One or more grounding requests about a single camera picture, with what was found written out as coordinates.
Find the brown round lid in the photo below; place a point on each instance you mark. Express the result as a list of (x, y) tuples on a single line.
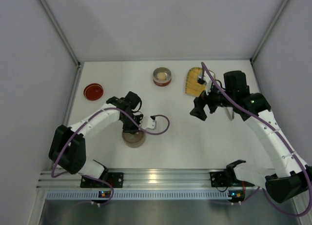
[(133, 138)]

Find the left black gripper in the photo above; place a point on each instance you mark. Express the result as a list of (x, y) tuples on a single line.
[(131, 128)]

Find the tan steel lunch bowl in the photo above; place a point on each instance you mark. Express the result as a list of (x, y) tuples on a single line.
[(134, 144)]

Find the right aluminium frame post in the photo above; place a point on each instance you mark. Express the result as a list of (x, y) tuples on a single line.
[(281, 8)]

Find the aluminium frame post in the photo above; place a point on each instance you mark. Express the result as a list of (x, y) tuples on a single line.
[(281, 8), (61, 35)]

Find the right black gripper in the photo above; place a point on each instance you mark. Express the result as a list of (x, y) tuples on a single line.
[(205, 101)]

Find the black mounting plate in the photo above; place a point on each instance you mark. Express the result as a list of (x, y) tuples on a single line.
[(114, 179), (219, 179)]

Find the steel food tongs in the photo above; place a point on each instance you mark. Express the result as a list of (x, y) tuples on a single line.
[(230, 113)]

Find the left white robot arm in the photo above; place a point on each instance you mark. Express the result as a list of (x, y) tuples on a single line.
[(68, 149)]

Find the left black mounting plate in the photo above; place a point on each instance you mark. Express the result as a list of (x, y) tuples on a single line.
[(114, 179)]

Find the red steel lunch bowl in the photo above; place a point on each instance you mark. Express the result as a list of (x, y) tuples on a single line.
[(168, 73)]

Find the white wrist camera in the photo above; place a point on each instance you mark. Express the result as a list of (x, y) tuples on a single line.
[(205, 81), (148, 123)]

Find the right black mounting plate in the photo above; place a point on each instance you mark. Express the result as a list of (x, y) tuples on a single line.
[(219, 179)]

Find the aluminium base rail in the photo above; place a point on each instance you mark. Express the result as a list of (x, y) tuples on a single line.
[(138, 179)]

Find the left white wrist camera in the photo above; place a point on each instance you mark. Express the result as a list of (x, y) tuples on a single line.
[(148, 123)]

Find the bamboo woven tray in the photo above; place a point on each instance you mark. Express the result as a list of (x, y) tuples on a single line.
[(192, 88)]

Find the white round bun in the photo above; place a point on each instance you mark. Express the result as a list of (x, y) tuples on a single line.
[(161, 76)]

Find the grey slotted cable duct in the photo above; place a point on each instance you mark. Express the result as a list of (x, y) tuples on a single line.
[(138, 195)]

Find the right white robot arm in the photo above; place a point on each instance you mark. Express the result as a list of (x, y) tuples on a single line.
[(288, 176)]

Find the red round lid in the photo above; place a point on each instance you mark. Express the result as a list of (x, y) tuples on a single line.
[(93, 92)]

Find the left aluminium frame post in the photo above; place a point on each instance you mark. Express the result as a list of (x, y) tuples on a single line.
[(61, 35)]

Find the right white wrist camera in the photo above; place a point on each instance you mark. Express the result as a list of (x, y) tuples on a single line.
[(205, 81)]

